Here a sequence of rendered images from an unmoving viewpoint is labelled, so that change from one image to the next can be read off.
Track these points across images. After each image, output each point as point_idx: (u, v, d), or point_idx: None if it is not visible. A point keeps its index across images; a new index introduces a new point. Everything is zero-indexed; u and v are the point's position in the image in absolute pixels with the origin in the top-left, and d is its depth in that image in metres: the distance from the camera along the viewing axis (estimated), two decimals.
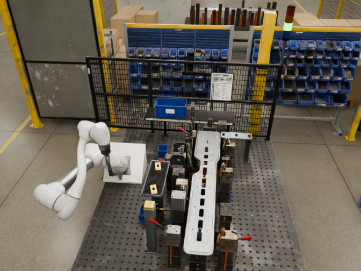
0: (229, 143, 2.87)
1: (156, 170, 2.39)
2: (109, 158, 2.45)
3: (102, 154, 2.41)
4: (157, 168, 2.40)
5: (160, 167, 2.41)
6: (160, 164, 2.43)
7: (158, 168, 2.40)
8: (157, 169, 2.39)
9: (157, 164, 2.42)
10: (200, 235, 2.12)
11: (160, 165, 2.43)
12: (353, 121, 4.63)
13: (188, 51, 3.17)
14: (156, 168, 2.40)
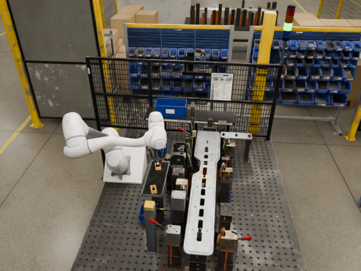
0: (229, 143, 2.87)
1: (156, 170, 2.39)
2: (156, 151, 2.32)
3: None
4: (157, 168, 2.40)
5: (160, 167, 2.41)
6: (159, 165, 2.43)
7: (158, 168, 2.40)
8: (157, 169, 2.39)
9: (157, 164, 2.42)
10: (200, 235, 2.12)
11: (159, 165, 2.43)
12: (353, 121, 4.63)
13: (188, 51, 3.17)
14: (156, 168, 2.40)
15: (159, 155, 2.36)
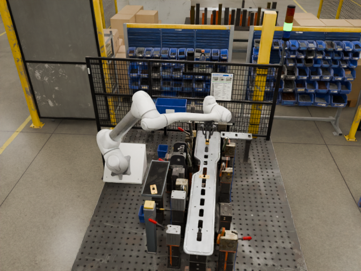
0: (229, 143, 2.87)
1: (205, 144, 2.91)
2: (207, 128, 2.85)
3: None
4: (206, 143, 2.92)
5: (209, 142, 2.93)
6: (209, 141, 2.95)
7: (207, 143, 2.92)
8: (206, 143, 2.91)
9: (207, 140, 2.94)
10: (200, 235, 2.12)
11: (209, 141, 2.95)
12: (353, 121, 4.63)
13: (188, 51, 3.17)
14: (205, 142, 2.93)
15: (209, 133, 2.88)
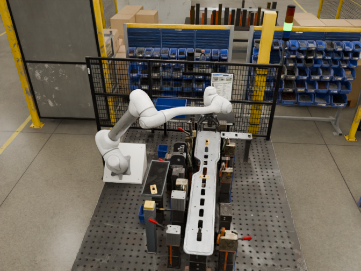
0: (229, 143, 2.87)
1: (206, 144, 2.91)
2: (205, 120, 2.80)
3: None
4: (206, 143, 2.92)
5: (209, 142, 2.92)
6: (208, 140, 2.95)
7: (207, 143, 2.92)
8: (207, 143, 2.91)
9: (206, 140, 2.94)
10: (200, 235, 2.12)
11: (208, 140, 2.95)
12: (353, 121, 4.63)
13: (188, 51, 3.17)
14: (205, 143, 2.93)
15: (215, 123, 2.81)
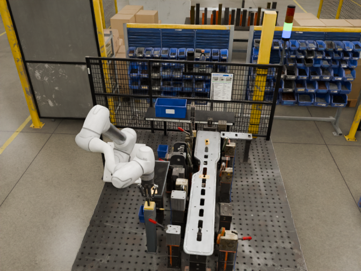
0: (229, 143, 2.87)
1: (206, 144, 2.91)
2: (146, 189, 2.01)
3: None
4: (206, 143, 2.92)
5: (209, 142, 2.92)
6: (208, 140, 2.95)
7: (207, 143, 2.92)
8: (207, 143, 2.91)
9: (206, 140, 2.94)
10: (200, 235, 2.12)
11: (208, 140, 2.95)
12: (353, 121, 4.63)
13: (188, 51, 3.17)
14: (205, 143, 2.93)
15: (149, 194, 2.04)
